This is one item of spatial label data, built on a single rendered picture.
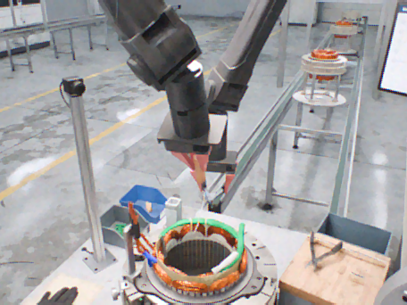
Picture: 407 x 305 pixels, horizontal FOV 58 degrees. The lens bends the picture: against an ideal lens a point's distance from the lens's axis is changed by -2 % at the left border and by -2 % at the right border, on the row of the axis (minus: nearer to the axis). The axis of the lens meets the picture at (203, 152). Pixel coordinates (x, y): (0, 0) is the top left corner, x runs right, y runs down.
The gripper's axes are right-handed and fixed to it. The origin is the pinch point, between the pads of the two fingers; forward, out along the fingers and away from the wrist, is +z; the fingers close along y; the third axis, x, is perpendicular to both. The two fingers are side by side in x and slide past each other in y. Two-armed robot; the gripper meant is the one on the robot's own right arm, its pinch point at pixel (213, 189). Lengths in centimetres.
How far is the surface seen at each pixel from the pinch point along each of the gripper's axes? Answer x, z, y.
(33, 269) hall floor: -72, 118, 124
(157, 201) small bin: -46, 38, 31
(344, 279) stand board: 14.3, 10.0, -30.5
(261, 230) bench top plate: -37, 40, -12
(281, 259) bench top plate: -22.5, 39.3, -19.5
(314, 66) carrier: -193, 15, -38
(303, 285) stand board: 17.7, 10.0, -21.7
